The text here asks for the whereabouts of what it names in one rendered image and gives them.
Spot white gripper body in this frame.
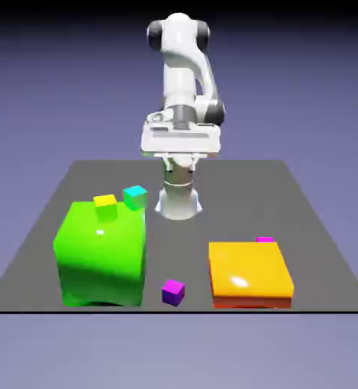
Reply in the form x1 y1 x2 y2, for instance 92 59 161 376
140 122 222 160

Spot small cyan cube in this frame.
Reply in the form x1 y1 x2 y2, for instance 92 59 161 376
122 185 149 211

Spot small yellow cube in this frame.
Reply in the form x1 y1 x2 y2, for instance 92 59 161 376
93 194 119 223

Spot small purple cube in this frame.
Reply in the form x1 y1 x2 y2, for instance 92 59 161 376
161 279 186 307

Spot large green box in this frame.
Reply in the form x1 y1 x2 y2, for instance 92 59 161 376
52 200 147 308

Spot large orange box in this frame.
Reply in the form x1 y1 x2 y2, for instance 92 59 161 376
208 241 296 310

